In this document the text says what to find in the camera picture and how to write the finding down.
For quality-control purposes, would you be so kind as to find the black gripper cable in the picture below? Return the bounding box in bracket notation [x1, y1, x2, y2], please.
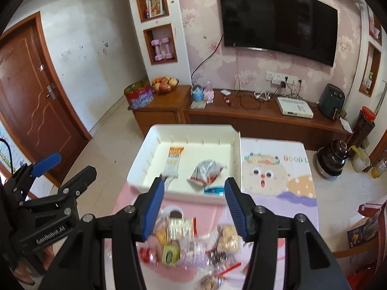
[0, 138, 14, 176]

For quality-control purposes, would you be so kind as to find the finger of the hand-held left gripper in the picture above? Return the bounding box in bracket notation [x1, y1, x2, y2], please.
[12, 153, 62, 185]
[20, 166, 97, 209]

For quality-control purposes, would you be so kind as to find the wooden chair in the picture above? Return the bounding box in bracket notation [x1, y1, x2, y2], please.
[331, 195, 387, 290]

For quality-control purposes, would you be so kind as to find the long wooden television cabinet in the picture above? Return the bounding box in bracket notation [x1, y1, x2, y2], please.
[183, 89, 354, 152]

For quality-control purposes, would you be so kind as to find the framed photo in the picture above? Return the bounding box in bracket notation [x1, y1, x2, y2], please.
[147, 0, 164, 18]

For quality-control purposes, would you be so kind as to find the pile of assorted snacks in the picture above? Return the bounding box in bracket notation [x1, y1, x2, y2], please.
[137, 207, 251, 290]

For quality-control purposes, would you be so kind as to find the white plastic pitcher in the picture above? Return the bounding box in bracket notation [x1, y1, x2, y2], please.
[351, 146, 371, 173]

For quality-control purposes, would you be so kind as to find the mop handle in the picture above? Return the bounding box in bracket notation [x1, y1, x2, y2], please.
[373, 80, 387, 121]

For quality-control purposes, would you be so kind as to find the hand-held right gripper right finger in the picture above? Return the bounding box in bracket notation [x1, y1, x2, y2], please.
[224, 178, 353, 290]

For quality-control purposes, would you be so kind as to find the wooden side cabinet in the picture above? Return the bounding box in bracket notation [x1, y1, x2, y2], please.
[131, 85, 192, 136]

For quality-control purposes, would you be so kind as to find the brown wooden door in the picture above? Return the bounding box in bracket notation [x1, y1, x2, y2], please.
[0, 11, 91, 185]

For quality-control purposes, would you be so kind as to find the silver snack bag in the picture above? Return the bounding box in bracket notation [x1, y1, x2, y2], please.
[187, 159, 227, 191]

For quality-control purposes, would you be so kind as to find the red and blue gift box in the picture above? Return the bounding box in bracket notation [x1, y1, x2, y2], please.
[124, 80, 154, 109]

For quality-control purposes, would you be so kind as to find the red and white bag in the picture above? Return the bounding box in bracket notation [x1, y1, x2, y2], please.
[358, 201, 387, 218]

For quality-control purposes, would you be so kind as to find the coiled black cable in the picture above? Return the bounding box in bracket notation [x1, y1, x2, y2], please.
[236, 92, 261, 110]

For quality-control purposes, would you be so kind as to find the tall jar with red lid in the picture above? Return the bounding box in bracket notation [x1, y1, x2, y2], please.
[348, 106, 377, 148]

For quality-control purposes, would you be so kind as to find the dark printed box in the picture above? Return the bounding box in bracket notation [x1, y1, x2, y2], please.
[347, 217, 378, 250]

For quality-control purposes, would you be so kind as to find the black wall television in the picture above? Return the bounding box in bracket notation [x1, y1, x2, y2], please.
[218, 0, 338, 67]

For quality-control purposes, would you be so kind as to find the orange striped snack packet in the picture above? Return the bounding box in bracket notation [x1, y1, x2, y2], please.
[162, 146, 185, 179]

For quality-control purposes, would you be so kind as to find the pink bottle pack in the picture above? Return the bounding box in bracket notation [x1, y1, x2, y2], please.
[203, 81, 215, 102]

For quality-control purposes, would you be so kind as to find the bottle of yellow liquid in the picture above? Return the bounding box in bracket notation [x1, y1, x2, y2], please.
[371, 159, 387, 179]

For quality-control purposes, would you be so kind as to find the black television cable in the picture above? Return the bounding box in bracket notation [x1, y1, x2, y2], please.
[191, 34, 225, 87]

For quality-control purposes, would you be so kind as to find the pink dumbbell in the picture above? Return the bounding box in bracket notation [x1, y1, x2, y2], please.
[162, 37, 173, 59]
[152, 39, 165, 61]

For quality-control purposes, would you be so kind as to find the white plastic storage bin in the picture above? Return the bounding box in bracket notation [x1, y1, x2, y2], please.
[126, 123, 242, 205]

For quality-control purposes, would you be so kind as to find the bowl of assorted fruit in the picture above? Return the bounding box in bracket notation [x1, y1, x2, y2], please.
[151, 77, 180, 95]

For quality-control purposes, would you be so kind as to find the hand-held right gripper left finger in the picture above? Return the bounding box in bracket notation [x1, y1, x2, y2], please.
[38, 177, 167, 290]

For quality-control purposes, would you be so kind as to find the wall poster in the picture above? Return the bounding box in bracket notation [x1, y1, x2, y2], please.
[0, 120, 32, 182]

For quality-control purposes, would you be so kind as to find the white set-top box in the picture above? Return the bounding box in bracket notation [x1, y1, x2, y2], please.
[276, 97, 314, 119]

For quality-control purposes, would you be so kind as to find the dark green air fryer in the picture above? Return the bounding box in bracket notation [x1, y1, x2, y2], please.
[318, 84, 346, 119]

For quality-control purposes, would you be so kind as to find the small wooden framed wall niche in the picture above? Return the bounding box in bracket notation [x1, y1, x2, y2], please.
[367, 4, 383, 46]

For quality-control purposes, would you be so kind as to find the dark snack bag red seal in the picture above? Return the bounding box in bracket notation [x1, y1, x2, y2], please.
[206, 249, 242, 278]

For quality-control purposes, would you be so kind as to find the white niche shelf column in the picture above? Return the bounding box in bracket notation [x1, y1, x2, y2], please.
[125, 0, 192, 80]

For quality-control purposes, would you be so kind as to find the cartoon printed tablecloth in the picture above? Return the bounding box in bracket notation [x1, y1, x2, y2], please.
[104, 137, 318, 290]

